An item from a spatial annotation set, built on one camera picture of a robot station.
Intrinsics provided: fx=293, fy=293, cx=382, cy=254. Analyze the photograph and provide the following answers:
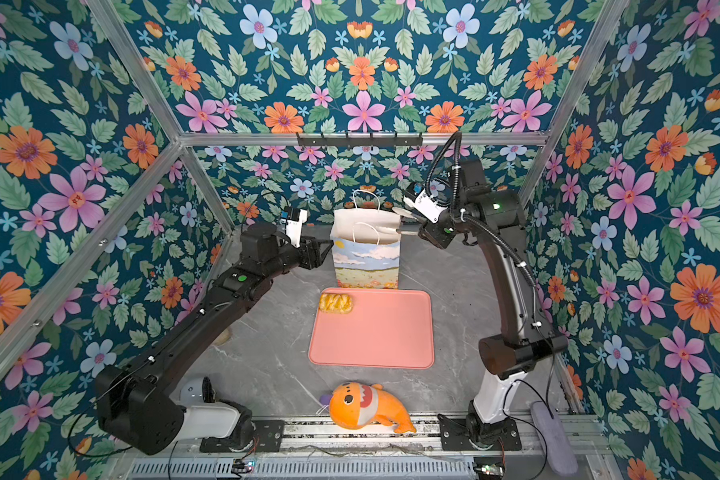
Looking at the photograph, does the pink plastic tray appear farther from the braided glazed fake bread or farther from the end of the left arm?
the end of the left arm

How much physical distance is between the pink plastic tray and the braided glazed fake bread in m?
0.01

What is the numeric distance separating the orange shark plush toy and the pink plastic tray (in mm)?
116

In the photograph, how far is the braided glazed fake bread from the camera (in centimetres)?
95

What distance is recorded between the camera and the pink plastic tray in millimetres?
884

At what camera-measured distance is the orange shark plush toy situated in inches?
27.7

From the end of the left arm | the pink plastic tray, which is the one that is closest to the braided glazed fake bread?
the pink plastic tray

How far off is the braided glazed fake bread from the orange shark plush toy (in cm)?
25
